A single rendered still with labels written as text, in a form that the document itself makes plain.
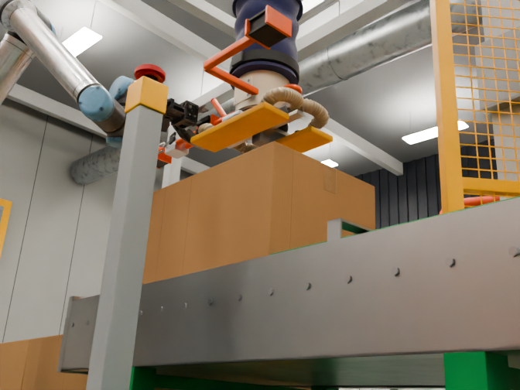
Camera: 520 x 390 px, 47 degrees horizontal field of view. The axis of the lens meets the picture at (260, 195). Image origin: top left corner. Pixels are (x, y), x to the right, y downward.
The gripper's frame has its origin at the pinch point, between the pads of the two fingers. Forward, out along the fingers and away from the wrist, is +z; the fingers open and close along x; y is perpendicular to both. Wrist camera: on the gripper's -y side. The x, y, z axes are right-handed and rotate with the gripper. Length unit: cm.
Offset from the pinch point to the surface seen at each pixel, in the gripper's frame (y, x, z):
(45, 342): -61, -71, -18
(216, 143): 16.8, -12.9, -7.4
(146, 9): -544, 487, 254
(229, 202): 40, -41, -19
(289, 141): 35.2, -12.8, 6.5
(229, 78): 33.0, -0.5, -16.8
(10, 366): -91, -79, -17
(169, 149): -18.6, -2.2, -1.8
